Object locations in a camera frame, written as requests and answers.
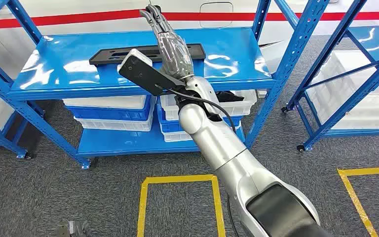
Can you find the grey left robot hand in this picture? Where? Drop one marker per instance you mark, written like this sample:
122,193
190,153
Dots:
76,229

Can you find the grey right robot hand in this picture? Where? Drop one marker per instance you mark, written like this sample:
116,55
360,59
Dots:
176,52

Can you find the black plastic plate holder part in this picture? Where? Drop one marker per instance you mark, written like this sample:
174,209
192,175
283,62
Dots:
189,51

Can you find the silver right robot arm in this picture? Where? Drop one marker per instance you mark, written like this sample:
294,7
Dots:
222,144

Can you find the black part in crate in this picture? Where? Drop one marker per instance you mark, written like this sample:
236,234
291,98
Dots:
228,96

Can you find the blue metal shelf rack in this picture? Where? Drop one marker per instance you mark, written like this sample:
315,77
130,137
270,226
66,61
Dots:
356,95
111,80
3,141

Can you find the red barrier belt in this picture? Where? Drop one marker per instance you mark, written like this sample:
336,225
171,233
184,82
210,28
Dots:
62,19
274,15

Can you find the white car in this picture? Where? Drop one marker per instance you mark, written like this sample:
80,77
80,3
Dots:
78,6

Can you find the yellow floor tape square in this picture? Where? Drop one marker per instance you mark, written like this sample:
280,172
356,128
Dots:
372,170
176,179

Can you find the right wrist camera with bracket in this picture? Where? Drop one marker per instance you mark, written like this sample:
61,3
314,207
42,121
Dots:
143,75

